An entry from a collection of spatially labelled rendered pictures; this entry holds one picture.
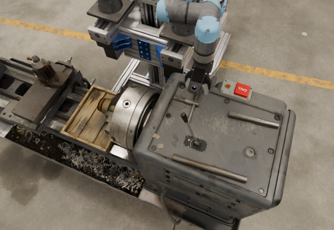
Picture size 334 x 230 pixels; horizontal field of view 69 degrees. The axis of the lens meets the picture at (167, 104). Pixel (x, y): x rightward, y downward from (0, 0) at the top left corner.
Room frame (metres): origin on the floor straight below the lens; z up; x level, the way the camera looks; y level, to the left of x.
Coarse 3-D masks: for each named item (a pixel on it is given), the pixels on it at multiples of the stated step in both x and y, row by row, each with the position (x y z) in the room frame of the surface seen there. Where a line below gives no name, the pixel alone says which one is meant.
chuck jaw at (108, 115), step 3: (108, 111) 0.59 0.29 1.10; (105, 114) 0.57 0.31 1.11; (108, 114) 0.57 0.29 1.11; (111, 114) 0.57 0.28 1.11; (108, 117) 0.55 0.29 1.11; (108, 120) 0.53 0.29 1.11; (108, 123) 0.52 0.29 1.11; (108, 126) 0.50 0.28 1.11; (105, 129) 0.48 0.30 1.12; (108, 129) 0.48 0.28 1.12; (105, 132) 0.48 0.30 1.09; (108, 132) 0.47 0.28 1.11; (111, 138) 0.45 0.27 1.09; (114, 138) 0.44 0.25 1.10
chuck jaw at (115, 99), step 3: (123, 87) 0.67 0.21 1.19; (126, 87) 0.67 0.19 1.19; (132, 87) 0.66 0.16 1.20; (120, 90) 0.66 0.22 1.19; (123, 90) 0.65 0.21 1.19; (117, 93) 0.66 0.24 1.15; (120, 93) 0.65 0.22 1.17; (117, 96) 0.64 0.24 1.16; (111, 99) 0.64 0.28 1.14; (114, 99) 0.63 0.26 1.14; (117, 99) 0.63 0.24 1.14; (111, 102) 0.63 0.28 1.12; (114, 102) 0.62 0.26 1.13
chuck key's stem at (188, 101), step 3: (174, 96) 0.55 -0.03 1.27; (177, 96) 0.55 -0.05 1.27; (177, 99) 0.54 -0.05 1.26; (180, 99) 0.54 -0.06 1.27; (183, 99) 0.54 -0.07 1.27; (186, 99) 0.53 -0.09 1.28; (189, 99) 0.53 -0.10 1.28; (186, 102) 0.52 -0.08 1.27; (189, 102) 0.52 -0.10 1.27; (192, 102) 0.52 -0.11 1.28; (195, 102) 0.52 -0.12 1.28; (198, 102) 0.52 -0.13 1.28; (195, 105) 0.51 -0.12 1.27; (198, 105) 0.51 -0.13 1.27
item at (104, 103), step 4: (100, 100) 0.65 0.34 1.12; (104, 100) 0.65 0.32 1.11; (108, 100) 0.64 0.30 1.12; (100, 104) 0.62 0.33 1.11; (104, 104) 0.62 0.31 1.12; (108, 104) 0.62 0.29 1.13; (112, 104) 0.62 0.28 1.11; (100, 108) 0.61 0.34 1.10; (104, 108) 0.60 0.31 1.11; (108, 108) 0.60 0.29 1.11; (112, 108) 0.60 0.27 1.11; (104, 112) 0.59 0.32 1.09
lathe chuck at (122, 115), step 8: (128, 88) 0.64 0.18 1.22; (136, 88) 0.64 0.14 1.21; (144, 88) 0.65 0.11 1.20; (120, 96) 0.59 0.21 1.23; (128, 96) 0.59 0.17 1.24; (136, 96) 0.59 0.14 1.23; (120, 104) 0.55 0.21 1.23; (136, 104) 0.54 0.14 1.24; (120, 112) 0.51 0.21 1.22; (128, 112) 0.51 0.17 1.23; (112, 120) 0.49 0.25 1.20; (120, 120) 0.48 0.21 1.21; (128, 120) 0.48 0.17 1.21; (112, 128) 0.46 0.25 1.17; (120, 128) 0.46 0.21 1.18; (120, 136) 0.43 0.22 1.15; (120, 144) 0.42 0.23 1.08
